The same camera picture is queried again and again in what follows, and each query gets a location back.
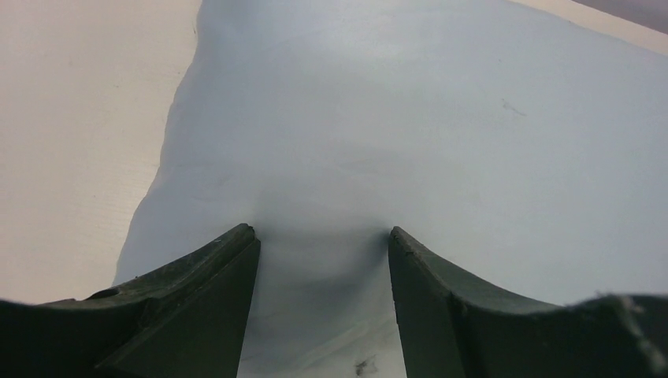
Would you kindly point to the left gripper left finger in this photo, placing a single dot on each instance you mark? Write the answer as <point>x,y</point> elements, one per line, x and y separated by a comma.
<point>184,319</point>

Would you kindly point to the light blue pillowcase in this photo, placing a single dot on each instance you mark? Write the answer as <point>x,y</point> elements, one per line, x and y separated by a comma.
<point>525,149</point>

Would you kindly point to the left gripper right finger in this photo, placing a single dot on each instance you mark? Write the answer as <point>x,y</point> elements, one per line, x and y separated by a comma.
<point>452,323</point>

